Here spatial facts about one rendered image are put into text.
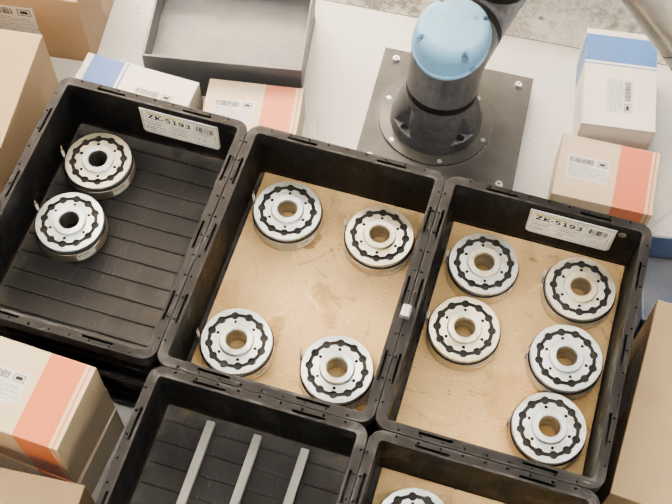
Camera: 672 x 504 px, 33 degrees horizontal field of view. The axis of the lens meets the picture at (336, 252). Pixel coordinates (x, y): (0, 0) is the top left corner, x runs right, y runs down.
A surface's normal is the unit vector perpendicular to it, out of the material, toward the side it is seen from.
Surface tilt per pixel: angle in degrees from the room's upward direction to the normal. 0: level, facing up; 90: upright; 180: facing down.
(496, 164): 4
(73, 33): 90
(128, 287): 0
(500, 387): 0
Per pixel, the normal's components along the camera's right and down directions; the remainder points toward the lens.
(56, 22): -0.15, 0.87
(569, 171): 0.01, -0.47
